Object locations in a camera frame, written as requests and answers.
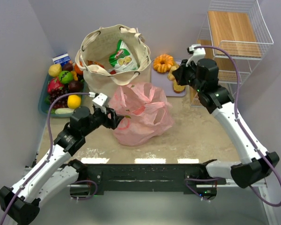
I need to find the small round bun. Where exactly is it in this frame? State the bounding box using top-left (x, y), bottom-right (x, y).
top-left (167, 66), bottom-right (179, 81)

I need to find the pink plastic grocery bag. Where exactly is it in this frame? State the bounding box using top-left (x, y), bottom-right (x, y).
top-left (109, 82), bottom-right (174, 146)

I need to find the large red cookie bag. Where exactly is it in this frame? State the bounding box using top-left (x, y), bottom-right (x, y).
top-left (87, 60), bottom-right (105, 70)

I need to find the green white chips bag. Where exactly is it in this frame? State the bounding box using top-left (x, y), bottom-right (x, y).
top-left (109, 39), bottom-right (139, 73)

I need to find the cream canvas tote bag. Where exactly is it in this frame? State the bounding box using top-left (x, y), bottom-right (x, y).
top-left (75, 24), bottom-right (151, 97)

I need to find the brown bread slice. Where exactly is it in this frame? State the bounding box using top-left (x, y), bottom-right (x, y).
top-left (173, 80), bottom-right (185, 93)

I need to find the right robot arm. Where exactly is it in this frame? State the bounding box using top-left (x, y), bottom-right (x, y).
top-left (172, 59), bottom-right (280, 188)

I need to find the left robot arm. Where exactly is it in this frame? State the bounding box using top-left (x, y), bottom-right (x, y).
top-left (0, 106), bottom-right (124, 225)

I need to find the lavender food tray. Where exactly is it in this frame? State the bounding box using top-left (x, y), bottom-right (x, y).
top-left (151, 67), bottom-right (186, 97)

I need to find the orange bundt cake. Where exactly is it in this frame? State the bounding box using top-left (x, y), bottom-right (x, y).
top-left (153, 54), bottom-right (174, 73)

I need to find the round yellow orange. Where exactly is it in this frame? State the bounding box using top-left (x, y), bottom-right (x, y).
top-left (67, 95), bottom-right (81, 109)

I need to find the pale white cucumber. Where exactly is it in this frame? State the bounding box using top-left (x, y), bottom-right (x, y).
top-left (54, 108), bottom-right (74, 114)

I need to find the orange fruit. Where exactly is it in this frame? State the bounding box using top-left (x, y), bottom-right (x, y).
top-left (74, 63), bottom-right (83, 76)

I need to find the green fruit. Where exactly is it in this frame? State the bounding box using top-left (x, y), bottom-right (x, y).
top-left (58, 70), bottom-right (74, 84)

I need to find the teal fruit bin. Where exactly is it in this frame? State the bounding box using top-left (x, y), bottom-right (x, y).
top-left (38, 75), bottom-right (87, 118)

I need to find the pink dragon fruit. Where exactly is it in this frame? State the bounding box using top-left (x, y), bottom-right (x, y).
top-left (47, 77), bottom-right (64, 95)

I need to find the dark plum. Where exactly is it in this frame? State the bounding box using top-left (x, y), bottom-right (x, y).
top-left (62, 62), bottom-right (73, 72)

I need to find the yellow lemon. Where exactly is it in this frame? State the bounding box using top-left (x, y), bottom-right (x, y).
top-left (48, 64), bottom-right (62, 77)

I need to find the blue white carton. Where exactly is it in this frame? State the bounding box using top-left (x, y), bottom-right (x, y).
top-left (52, 53), bottom-right (71, 66)

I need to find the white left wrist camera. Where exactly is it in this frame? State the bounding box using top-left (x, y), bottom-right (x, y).
top-left (89, 92), bottom-right (109, 114)

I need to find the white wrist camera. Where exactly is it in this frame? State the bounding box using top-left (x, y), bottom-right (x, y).
top-left (185, 44), bottom-right (206, 67)
top-left (89, 92), bottom-right (109, 114)

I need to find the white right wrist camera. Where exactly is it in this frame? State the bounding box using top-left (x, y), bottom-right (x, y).
top-left (185, 44), bottom-right (206, 67)

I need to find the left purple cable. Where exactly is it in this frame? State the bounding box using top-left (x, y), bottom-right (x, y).
top-left (0, 91), bottom-right (99, 225)

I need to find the purple cable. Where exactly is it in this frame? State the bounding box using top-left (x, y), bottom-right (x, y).
top-left (185, 45), bottom-right (281, 207)
top-left (0, 91), bottom-right (99, 225)

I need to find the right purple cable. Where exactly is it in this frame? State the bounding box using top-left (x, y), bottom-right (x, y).
top-left (185, 45), bottom-right (281, 207)

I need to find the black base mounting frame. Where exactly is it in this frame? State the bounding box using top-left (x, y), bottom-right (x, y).
top-left (60, 161), bottom-right (227, 202)

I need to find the white wire shelf rack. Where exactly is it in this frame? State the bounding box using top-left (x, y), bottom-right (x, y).
top-left (197, 0), bottom-right (274, 95)

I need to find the aluminium table frame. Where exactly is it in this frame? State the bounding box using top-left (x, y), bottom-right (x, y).
top-left (9, 145), bottom-right (279, 225)

